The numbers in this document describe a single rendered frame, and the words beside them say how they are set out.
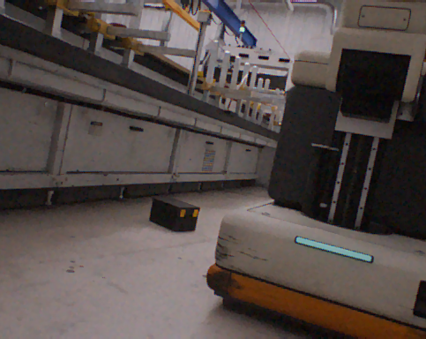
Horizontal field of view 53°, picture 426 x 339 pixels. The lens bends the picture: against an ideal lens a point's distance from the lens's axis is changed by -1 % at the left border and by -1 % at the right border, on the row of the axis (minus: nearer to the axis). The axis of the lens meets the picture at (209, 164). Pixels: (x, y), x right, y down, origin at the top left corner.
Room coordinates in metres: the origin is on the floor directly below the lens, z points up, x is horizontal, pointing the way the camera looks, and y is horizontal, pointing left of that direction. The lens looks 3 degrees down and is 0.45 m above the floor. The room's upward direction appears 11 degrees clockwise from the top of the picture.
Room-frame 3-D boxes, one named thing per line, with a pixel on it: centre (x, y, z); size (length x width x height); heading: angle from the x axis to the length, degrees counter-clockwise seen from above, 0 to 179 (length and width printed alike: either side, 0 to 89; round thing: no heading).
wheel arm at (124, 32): (1.77, 0.45, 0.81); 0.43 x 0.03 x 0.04; 70
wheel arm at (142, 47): (2.00, 0.37, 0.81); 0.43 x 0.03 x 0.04; 70
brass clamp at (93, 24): (1.78, 0.54, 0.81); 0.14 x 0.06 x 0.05; 160
